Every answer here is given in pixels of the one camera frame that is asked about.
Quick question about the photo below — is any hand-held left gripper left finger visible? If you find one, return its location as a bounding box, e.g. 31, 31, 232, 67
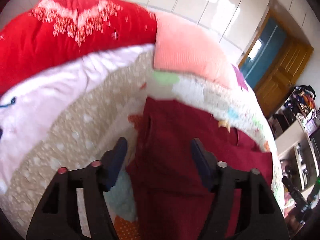
26, 137, 128, 240

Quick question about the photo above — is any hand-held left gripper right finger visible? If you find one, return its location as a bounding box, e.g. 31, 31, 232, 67
190, 138, 290, 240

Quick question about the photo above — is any dark red garment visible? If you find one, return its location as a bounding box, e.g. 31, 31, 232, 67
126, 97, 273, 240

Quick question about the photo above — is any pile of clothes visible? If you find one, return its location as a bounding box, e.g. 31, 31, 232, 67
285, 85, 317, 115

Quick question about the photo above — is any heart patterned quilted bedspread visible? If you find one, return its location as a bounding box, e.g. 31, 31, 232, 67
0, 46, 285, 240

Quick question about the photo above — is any purple cushion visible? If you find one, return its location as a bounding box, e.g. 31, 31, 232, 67
231, 64, 249, 92

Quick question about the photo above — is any open shelf rack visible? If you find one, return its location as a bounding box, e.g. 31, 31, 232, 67
269, 85, 317, 140

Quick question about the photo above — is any white cabinet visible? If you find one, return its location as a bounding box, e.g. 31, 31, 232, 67
275, 115, 320, 205

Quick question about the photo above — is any pale pink bed sheet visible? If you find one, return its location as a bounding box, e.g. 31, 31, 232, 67
0, 44, 155, 180

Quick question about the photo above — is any pink pillow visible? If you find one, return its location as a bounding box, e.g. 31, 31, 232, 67
153, 11, 238, 89

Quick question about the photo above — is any lilac square clock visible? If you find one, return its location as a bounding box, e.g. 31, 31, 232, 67
304, 110, 320, 134

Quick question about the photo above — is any wooden door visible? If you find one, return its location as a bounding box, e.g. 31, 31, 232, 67
254, 36, 314, 118

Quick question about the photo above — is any blue glass door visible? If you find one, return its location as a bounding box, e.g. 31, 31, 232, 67
241, 17, 288, 90

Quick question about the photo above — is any red floral quilt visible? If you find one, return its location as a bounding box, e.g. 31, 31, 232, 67
0, 0, 158, 97

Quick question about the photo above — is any white glossy wardrobe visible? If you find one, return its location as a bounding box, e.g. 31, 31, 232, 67
92, 0, 273, 55

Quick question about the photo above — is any blue lanyard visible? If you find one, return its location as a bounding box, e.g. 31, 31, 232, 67
0, 96, 17, 109

